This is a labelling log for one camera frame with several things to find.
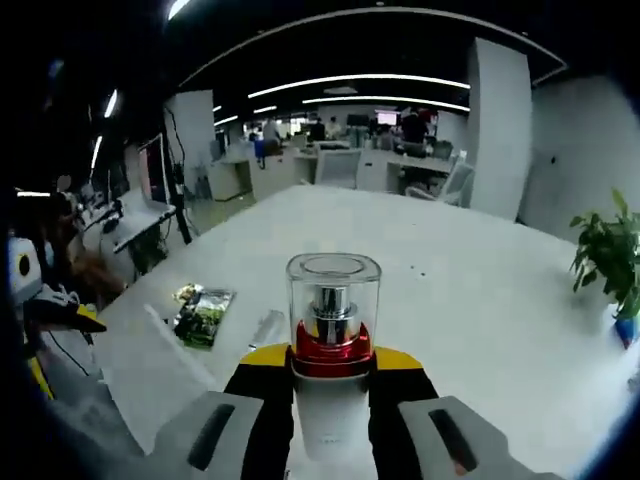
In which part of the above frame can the green foil packet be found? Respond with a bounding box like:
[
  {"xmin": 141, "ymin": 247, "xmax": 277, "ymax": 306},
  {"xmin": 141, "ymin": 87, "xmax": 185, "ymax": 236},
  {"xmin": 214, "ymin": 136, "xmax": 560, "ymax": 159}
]
[{"xmin": 171, "ymin": 282, "xmax": 237, "ymax": 352}]

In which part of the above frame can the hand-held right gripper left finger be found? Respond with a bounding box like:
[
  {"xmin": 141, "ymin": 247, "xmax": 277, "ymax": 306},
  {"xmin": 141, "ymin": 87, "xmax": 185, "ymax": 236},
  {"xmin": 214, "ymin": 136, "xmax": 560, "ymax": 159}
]
[{"xmin": 149, "ymin": 343, "xmax": 296, "ymax": 480}]

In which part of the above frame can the potted green plant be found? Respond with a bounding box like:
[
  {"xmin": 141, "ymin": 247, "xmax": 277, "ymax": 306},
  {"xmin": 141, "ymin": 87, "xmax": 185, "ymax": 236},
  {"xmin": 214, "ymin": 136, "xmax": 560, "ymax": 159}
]
[{"xmin": 568, "ymin": 187, "xmax": 640, "ymax": 322}]

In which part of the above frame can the curved ceiling light strip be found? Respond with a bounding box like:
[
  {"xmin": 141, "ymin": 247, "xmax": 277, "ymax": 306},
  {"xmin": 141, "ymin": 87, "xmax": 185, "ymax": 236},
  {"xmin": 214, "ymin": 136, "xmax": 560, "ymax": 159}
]
[{"xmin": 246, "ymin": 73, "xmax": 472, "ymax": 100}]

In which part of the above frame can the large display screen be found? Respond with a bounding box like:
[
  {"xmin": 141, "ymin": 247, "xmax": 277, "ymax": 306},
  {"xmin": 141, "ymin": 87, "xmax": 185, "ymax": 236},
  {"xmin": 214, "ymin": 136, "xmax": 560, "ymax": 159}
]
[{"xmin": 136, "ymin": 132, "xmax": 172, "ymax": 207}]

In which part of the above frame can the tall white red-collared skincare bottle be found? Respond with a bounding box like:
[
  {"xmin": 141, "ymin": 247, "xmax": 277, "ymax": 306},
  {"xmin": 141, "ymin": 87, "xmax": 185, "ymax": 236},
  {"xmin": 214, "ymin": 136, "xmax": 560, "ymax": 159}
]
[{"xmin": 285, "ymin": 252, "xmax": 383, "ymax": 464}]

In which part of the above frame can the blue packet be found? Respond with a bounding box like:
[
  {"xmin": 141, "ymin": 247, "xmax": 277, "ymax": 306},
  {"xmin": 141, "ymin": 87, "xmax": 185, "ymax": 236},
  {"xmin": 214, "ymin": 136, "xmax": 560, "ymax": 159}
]
[{"xmin": 612, "ymin": 316, "xmax": 640, "ymax": 352}]

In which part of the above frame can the white mesh office chair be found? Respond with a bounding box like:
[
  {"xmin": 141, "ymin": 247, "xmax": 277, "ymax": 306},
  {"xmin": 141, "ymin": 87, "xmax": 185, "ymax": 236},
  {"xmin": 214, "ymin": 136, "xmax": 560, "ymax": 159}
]
[
  {"xmin": 314, "ymin": 149, "xmax": 363, "ymax": 190},
  {"xmin": 441, "ymin": 162, "xmax": 477, "ymax": 207}
]

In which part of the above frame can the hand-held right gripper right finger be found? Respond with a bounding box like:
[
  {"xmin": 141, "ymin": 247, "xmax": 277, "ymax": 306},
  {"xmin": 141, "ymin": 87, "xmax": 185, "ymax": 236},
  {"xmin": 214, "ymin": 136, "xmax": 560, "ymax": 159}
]
[{"xmin": 367, "ymin": 346, "xmax": 539, "ymax": 480}]

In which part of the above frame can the white standing desk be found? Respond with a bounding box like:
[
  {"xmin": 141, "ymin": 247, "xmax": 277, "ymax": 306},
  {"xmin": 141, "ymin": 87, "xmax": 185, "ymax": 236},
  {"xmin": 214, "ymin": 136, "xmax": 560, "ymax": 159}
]
[{"xmin": 111, "ymin": 198, "xmax": 180, "ymax": 257}]

